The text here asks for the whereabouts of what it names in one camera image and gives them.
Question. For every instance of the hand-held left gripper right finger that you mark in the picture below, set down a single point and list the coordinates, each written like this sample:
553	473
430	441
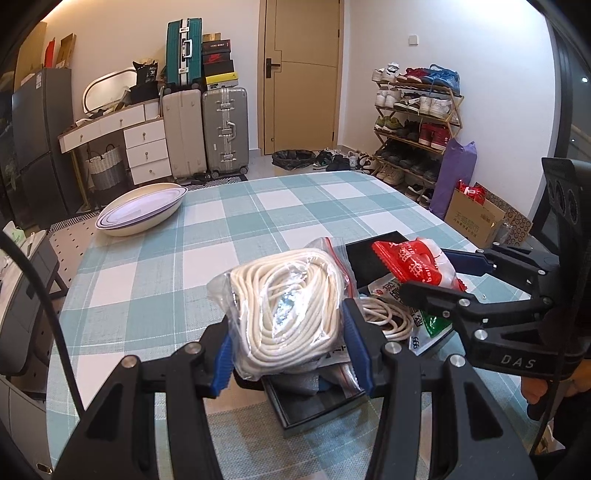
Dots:
358	341

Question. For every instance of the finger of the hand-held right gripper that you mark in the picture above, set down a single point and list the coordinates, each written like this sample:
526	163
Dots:
466	263
429	295

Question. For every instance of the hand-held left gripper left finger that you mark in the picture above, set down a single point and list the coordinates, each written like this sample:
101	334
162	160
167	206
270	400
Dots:
221	364

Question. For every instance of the green and white packet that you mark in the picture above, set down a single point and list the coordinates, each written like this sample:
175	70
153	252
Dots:
431	327

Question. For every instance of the red and white packet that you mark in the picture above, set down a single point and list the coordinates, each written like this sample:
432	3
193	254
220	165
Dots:
411	263

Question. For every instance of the black cardboard box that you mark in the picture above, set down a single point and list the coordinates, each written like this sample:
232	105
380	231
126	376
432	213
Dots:
314	406

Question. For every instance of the person's right hand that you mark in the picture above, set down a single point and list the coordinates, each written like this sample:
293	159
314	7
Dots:
533	390

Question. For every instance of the brown cardboard box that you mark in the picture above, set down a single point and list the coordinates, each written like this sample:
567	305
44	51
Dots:
471	221

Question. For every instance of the circle patterned cardboard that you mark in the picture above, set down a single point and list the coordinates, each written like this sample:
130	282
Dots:
519	226

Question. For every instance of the red packets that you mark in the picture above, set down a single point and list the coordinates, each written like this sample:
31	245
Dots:
471	193

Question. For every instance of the purple bag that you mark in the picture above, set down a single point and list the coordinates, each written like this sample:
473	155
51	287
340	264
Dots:
455	180

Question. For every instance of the checked teal tablecloth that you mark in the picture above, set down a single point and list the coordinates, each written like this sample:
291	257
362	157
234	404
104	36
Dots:
184	277

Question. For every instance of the dark clothing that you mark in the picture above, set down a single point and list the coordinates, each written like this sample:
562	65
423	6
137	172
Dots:
572	438

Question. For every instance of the loose shoes pile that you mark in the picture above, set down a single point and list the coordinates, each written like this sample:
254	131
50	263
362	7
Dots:
351	161

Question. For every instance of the rows of racked shoes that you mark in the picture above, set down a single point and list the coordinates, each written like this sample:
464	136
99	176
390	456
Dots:
434	104

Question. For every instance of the white oval bowl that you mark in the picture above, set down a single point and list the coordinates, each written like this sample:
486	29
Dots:
138	212

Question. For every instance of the gold shoe rack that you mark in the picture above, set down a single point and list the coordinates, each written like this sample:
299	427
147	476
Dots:
415	88

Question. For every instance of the black trash bag bin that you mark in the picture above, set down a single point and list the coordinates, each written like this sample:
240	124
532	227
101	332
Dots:
293	159

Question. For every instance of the dark glass window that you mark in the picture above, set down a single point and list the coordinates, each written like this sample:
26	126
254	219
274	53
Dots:
577	92

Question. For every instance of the white dresser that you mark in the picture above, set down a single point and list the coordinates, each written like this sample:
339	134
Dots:
145	152

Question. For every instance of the woven laundry basket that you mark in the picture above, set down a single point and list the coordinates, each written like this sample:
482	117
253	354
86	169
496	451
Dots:
106	170

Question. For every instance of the beige suitcase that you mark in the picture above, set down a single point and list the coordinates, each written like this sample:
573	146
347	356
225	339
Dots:
184	138

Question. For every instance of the silver suitcase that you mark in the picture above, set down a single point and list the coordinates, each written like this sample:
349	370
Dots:
226	134

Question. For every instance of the beige door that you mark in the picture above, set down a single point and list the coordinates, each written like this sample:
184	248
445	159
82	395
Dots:
300	92

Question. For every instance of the dark grey refrigerator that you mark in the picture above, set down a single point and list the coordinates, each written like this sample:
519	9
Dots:
41	138

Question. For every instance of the stack of shoe boxes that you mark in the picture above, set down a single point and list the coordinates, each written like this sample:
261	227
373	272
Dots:
217	69

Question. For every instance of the oval mirror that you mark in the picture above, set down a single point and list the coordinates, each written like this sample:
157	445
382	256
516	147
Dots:
106	90

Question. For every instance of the black bag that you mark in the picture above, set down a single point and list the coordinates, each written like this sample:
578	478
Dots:
145	76

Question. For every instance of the teal suitcase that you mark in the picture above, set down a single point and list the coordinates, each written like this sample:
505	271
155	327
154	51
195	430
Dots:
178	55

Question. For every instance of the flattened cardboard boxes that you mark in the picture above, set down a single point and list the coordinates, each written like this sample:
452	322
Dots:
32	55

